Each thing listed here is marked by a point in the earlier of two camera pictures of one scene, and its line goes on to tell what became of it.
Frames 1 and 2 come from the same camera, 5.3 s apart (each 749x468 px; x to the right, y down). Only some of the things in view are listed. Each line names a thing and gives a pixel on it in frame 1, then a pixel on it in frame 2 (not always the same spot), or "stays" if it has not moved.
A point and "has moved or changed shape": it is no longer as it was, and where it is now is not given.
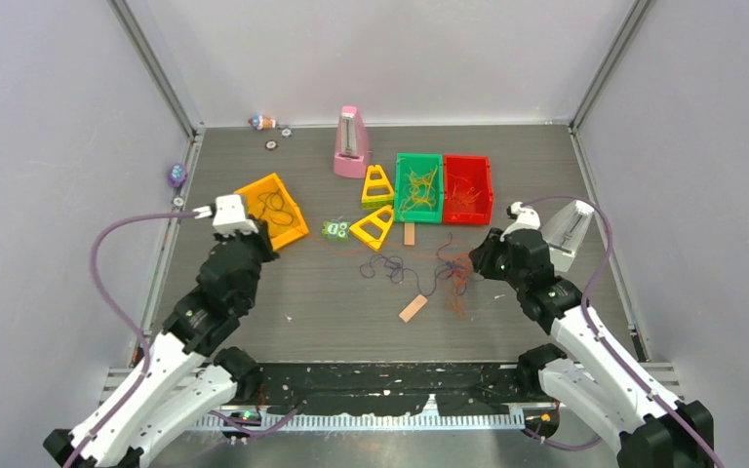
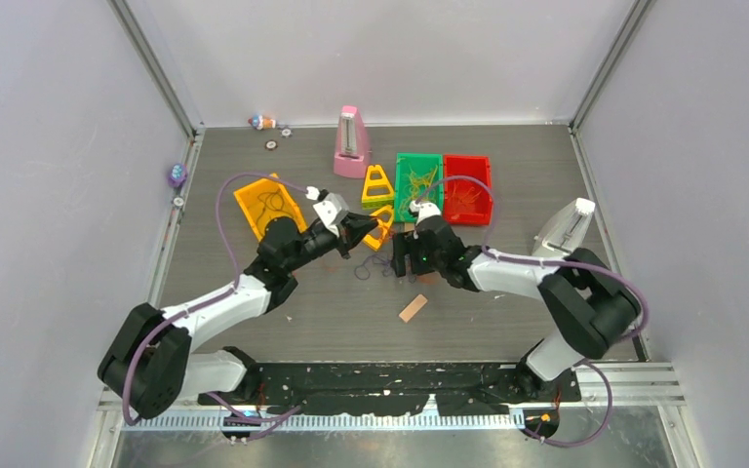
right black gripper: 486,253 to 403,247
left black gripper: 262,238 to 350,224
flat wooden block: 409,311 stays
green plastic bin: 418,188 stays
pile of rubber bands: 418,189 stays
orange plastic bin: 268,200 stays
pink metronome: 352,155 stays
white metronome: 565,232 stays
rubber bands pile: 456,266 has moved or changed shape
